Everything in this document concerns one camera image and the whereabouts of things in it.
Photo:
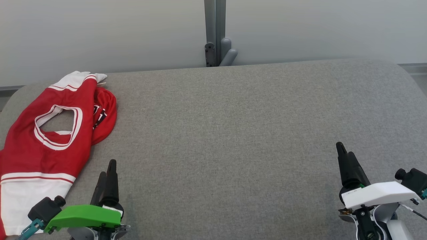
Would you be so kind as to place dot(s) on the red jersey white collar trim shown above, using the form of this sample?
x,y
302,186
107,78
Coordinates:
x,y
26,150

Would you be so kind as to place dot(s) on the white covered right gripper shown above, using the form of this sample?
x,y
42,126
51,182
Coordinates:
x,y
380,194

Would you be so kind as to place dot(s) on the grey metal partition post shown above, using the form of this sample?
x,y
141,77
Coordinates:
x,y
215,23

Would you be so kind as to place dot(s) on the grey metal wall rail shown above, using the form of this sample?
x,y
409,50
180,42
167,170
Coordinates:
x,y
10,88
415,68

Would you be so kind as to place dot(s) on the green covered left gripper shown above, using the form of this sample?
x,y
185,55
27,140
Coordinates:
x,y
86,216

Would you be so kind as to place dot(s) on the black hinge bracket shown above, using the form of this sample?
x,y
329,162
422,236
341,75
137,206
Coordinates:
x,y
210,55

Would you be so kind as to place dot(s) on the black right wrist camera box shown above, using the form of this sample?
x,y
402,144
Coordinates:
x,y
415,181

